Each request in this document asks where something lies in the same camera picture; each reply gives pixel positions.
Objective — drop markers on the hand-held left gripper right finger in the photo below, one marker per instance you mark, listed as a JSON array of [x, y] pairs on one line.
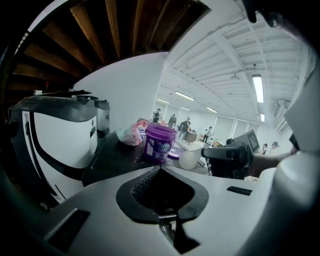
[[225, 212]]

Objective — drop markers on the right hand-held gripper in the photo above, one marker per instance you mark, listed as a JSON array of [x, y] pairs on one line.
[[247, 142]]

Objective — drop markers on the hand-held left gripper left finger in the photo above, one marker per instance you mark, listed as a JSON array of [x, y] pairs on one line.
[[100, 215]]

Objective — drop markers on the white plastic spoon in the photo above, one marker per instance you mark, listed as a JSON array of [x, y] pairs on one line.
[[187, 160]]

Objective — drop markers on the person's right forearm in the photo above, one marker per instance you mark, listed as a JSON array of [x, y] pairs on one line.
[[270, 162]]

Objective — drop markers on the pink detergent refill pouch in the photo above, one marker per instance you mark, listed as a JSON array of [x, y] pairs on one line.
[[132, 136]]

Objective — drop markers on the brown wooden desk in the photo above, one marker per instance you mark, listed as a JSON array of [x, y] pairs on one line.
[[192, 138]]

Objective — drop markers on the purple plastic lid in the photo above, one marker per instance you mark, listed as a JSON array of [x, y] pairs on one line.
[[176, 153]]

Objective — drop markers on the ceiling light tube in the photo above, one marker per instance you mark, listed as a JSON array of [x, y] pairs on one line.
[[212, 110], [258, 87], [262, 117], [184, 96]]

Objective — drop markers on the purple plastic tub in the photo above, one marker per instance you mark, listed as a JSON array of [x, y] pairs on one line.
[[160, 147]]

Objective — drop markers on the wooden staircase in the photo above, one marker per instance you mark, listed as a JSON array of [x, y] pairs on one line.
[[87, 32]]

